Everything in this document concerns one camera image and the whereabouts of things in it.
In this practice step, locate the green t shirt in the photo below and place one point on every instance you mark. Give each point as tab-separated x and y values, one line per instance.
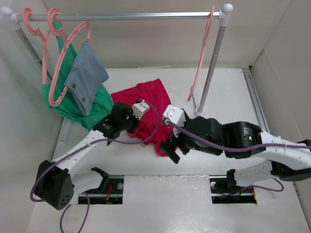
68	107

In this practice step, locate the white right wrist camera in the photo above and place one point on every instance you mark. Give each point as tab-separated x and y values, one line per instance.
175	115

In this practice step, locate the pink hanger with clothes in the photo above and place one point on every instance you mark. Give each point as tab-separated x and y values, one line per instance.
67	41

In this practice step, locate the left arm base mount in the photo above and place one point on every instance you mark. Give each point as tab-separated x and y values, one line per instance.
109	191

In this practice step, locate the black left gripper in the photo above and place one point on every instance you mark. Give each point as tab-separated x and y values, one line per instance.
136	121

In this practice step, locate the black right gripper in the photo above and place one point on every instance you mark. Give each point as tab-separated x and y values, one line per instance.
168	147

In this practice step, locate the metal clothes rack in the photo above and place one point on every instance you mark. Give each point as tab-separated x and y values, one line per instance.
69	22

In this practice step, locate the red t shirt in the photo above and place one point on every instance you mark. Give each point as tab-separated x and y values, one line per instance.
155	93

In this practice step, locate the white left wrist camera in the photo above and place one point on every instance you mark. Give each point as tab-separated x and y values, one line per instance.
140	108

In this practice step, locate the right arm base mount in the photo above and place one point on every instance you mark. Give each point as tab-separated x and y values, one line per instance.
221	193

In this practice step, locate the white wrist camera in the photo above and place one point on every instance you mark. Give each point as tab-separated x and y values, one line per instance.
140	108
175	115

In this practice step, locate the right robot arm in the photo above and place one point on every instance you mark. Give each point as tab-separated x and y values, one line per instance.
289	161

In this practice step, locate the blue denim garment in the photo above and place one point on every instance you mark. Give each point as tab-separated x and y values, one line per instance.
85	77

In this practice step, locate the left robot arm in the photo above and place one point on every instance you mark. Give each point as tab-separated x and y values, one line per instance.
73	173

